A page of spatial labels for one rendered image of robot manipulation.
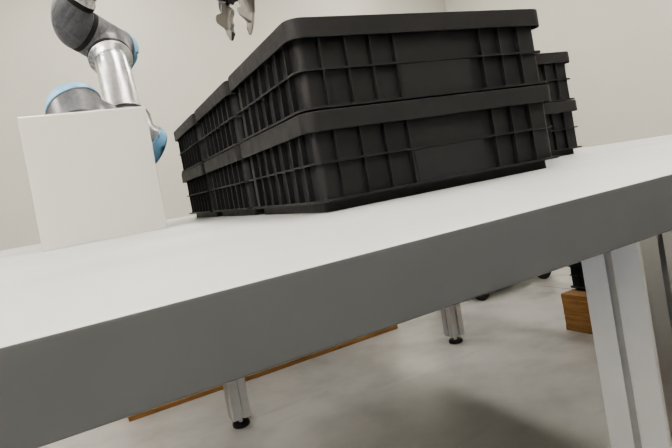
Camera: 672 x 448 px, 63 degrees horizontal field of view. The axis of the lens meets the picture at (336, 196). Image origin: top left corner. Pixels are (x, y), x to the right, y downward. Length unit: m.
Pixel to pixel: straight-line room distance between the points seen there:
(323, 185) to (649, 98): 3.96
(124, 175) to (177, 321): 0.88
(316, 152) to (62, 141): 0.58
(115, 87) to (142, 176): 0.42
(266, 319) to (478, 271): 0.13
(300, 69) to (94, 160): 0.55
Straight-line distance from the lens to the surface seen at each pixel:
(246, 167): 0.94
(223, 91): 0.96
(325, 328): 0.27
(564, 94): 1.36
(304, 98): 0.66
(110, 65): 1.56
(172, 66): 4.44
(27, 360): 0.24
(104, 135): 1.12
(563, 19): 4.90
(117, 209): 1.11
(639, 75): 4.53
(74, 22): 1.63
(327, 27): 0.68
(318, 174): 0.65
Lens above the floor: 0.74
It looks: 2 degrees down
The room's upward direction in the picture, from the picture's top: 10 degrees counter-clockwise
